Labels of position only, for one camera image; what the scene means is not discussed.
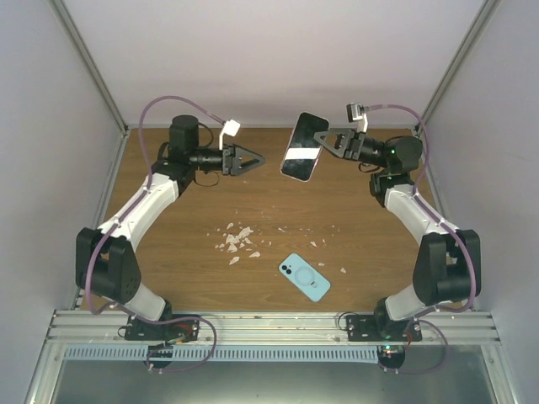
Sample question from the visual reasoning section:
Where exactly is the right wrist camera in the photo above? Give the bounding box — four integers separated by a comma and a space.
346, 103, 368, 134

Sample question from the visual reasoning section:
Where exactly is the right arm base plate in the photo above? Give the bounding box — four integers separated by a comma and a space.
344, 313, 423, 343

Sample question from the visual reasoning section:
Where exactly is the aluminium frame post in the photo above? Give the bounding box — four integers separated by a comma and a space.
422, 0, 500, 123
49, 0, 129, 136

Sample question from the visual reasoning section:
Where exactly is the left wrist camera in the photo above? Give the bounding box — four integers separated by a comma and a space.
218, 120, 241, 150

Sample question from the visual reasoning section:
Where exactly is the aluminium front rail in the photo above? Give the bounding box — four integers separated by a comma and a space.
45, 311, 501, 346

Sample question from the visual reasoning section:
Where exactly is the left aluminium frame post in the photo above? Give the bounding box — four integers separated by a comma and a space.
49, 0, 129, 136

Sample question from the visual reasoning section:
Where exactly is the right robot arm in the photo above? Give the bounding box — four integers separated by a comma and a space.
314, 130, 481, 341

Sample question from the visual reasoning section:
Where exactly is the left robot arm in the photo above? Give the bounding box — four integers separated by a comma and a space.
76, 114, 265, 340

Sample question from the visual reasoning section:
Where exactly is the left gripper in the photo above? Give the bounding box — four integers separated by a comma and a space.
191, 144, 266, 177

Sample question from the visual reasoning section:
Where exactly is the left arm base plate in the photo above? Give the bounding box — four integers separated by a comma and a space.
118, 314, 200, 343

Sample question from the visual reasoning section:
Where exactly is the black phone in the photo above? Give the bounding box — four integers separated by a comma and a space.
280, 112, 329, 182

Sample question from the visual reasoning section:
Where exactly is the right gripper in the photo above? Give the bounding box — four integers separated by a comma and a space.
312, 130, 389, 169

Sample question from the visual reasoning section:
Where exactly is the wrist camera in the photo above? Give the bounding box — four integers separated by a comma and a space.
218, 120, 241, 150
346, 103, 368, 134

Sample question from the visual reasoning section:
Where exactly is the light blue cased phone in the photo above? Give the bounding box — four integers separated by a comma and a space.
278, 253, 331, 302

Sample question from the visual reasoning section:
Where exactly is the white debris pile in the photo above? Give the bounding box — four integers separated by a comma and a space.
205, 221, 274, 266

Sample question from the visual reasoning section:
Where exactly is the right aluminium frame post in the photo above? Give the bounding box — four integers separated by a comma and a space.
422, 0, 500, 123

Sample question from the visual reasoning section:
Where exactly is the slotted cable duct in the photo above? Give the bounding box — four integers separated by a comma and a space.
64, 344, 378, 364

